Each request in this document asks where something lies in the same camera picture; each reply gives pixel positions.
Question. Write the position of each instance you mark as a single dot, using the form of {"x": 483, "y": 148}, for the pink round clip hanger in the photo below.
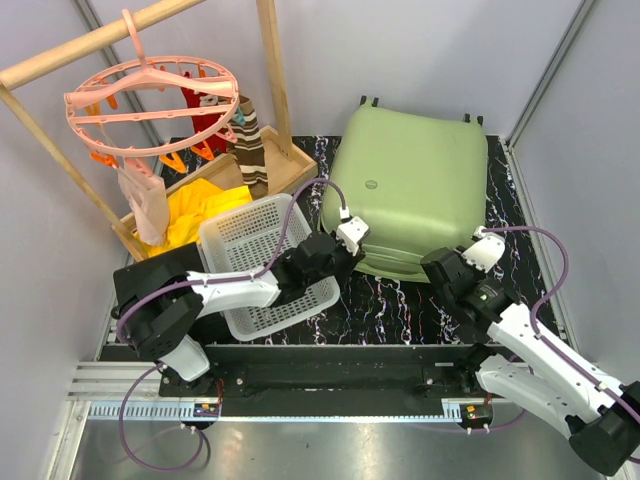
{"x": 146, "y": 91}

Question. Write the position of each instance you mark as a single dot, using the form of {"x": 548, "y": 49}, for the red garment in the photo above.
{"x": 213, "y": 145}

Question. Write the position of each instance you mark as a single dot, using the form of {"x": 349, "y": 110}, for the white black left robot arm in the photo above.
{"x": 294, "y": 271}

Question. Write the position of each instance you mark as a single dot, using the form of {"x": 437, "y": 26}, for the yellow shorts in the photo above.
{"x": 193, "y": 204}

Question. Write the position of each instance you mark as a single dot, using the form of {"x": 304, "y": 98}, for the orange clothespin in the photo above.
{"x": 173, "y": 161}

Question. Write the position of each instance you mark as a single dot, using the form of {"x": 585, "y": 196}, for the wooden clothes rack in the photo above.
{"x": 288, "y": 167}

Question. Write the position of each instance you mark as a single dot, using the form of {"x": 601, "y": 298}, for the brown striped sock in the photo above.
{"x": 249, "y": 151}

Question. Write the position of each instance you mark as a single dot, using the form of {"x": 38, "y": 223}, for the black box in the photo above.
{"x": 145, "y": 280}

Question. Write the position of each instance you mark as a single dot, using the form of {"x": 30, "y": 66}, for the green hard-shell suitcase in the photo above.
{"x": 418, "y": 182}

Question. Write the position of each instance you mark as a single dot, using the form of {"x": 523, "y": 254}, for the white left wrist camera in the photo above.
{"x": 351, "y": 231}

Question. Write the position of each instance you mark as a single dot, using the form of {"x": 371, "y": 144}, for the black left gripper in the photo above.
{"x": 350, "y": 259}

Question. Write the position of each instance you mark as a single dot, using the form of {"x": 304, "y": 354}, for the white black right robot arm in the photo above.
{"x": 595, "y": 412}

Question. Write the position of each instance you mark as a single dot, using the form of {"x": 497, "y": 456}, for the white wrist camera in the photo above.
{"x": 351, "y": 231}
{"x": 486, "y": 251}

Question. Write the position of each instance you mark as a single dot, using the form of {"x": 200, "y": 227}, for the pale pink garment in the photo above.
{"x": 147, "y": 199}

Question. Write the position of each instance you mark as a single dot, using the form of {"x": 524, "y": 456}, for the white plastic mesh basket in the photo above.
{"x": 239, "y": 243}

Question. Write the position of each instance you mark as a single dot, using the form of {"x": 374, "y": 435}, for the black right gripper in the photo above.
{"x": 478, "y": 273}

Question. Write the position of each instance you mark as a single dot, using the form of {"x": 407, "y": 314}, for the aluminium frame rail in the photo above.
{"x": 107, "y": 434}

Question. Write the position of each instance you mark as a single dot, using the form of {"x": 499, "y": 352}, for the teal clothespin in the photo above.
{"x": 239, "y": 120}

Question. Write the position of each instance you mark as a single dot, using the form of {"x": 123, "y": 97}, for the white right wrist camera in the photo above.
{"x": 486, "y": 251}

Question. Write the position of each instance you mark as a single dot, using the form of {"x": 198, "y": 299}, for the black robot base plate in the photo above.
{"x": 323, "y": 384}

